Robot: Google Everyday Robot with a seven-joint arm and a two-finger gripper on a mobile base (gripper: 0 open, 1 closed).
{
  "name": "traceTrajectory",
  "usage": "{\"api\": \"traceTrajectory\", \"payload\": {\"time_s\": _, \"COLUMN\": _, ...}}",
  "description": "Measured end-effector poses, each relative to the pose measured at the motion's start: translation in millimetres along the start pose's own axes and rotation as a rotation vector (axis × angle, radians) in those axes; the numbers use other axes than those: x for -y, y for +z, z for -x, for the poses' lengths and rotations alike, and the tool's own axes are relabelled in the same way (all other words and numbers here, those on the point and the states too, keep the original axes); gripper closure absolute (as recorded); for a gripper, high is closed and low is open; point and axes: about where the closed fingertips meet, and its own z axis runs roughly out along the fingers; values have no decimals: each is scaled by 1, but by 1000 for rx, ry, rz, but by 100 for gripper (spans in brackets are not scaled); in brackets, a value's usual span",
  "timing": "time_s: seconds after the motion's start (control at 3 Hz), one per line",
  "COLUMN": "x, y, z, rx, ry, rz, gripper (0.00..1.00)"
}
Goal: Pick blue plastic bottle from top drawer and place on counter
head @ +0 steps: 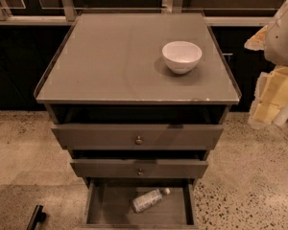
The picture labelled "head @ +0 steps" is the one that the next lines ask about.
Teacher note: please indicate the top drawer brass knob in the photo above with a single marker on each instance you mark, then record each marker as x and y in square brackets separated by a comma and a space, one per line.
[138, 140]

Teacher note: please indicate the drawer brass knob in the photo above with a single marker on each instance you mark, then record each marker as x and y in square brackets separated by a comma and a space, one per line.
[138, 140]
[140, 172]

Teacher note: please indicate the middle grey drawer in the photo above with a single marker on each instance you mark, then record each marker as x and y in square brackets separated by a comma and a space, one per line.
[157, 168]

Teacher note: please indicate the middle drawer brass knob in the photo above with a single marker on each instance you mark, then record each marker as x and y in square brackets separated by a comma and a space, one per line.
[140, 172]

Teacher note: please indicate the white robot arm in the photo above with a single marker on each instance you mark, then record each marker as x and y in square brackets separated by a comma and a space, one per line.
[276, 38]

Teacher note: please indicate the top grey drawer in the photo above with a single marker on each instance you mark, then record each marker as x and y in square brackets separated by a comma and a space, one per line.
[122, 137]

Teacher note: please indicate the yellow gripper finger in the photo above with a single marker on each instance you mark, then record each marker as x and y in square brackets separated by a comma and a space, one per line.
[270, 96]
[257, 41]

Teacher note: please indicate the metal railing frame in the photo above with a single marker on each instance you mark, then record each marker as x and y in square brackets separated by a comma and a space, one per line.
[216, 12]

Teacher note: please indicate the black object on floor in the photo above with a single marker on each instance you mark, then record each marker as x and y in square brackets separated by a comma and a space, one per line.
[38, 216]

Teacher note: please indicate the grey drawer cabinet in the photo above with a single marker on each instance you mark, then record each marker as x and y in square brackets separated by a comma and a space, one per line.
[110, 71]

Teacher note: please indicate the bottom open grey drawer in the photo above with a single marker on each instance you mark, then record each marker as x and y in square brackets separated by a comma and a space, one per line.
[109, 205]

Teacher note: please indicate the white ceramic bowl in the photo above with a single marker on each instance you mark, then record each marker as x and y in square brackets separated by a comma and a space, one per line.
[181, 56]

